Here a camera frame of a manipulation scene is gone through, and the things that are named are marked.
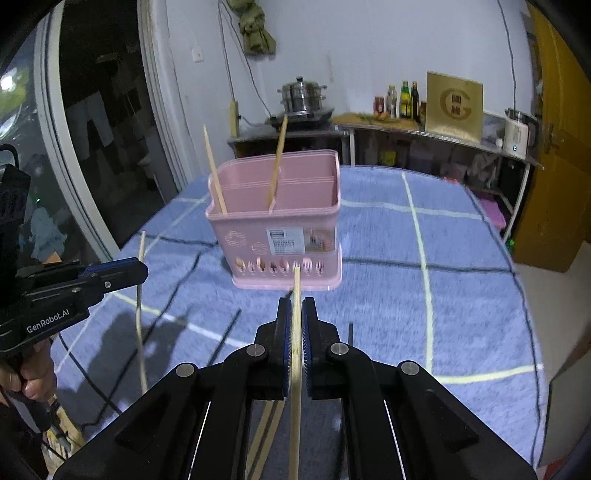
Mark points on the beige power strip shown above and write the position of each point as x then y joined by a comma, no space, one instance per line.
234,117

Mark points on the green bottle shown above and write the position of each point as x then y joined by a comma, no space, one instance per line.
510,245

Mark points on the gold square board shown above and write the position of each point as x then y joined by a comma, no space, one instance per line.
455,106

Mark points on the small steel table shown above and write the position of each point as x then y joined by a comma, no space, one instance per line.
258,143

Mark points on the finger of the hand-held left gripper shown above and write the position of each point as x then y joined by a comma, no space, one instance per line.
124,284
115,266

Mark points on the long steel shelf table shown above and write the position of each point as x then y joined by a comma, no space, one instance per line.
461,138

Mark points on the red sauce jar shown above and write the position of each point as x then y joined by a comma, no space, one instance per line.
379,106

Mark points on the yellow wooden door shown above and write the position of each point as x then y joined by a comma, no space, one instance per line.
558,184

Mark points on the dark sauce bottle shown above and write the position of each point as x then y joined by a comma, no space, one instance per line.
415,104

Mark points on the brown cardboard panel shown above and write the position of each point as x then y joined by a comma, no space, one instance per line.
570,415

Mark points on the wooden chopsticks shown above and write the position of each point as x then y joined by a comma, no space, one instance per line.
261,434

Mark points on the person's left hand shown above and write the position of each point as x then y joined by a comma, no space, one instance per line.
37,381

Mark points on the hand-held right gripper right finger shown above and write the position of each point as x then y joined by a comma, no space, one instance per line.
305,355

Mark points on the black induction cooker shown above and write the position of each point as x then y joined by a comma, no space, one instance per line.
300,119

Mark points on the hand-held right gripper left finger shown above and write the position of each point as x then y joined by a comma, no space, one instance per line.
288,350

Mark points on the pink plastic bin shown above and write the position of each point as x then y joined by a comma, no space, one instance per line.
493,211

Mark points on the blue plaid blanket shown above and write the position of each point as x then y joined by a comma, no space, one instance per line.
392,300

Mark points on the wooden cutting board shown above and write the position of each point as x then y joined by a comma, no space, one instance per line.
360,121

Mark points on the stainless steel steamer pot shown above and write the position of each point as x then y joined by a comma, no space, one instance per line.
303,94

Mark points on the green hanging cloth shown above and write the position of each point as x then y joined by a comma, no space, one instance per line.
254,27

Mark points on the white sliding door frame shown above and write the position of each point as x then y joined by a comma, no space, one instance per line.
159,115

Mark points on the white electric kettle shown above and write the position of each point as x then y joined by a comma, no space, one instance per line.
517,131

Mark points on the white wall switch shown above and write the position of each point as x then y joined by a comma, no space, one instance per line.
197,54

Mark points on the pink plastic utensil holder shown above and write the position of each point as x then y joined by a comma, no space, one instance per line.
277,221

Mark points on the clear plastic bottle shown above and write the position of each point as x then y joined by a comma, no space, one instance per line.
391,102

